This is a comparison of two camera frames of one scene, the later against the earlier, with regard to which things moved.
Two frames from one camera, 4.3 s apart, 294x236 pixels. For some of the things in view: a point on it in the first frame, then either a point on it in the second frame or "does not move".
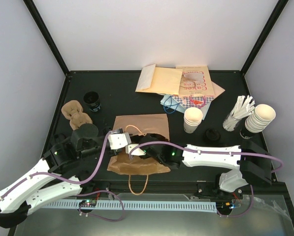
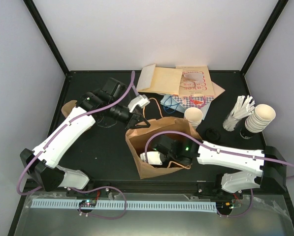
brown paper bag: x=139 y=125 -> x=138 y=137
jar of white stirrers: x=243 y=106 does not move
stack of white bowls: x=261 y=117 does not move
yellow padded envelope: x=159 y=80 does not move
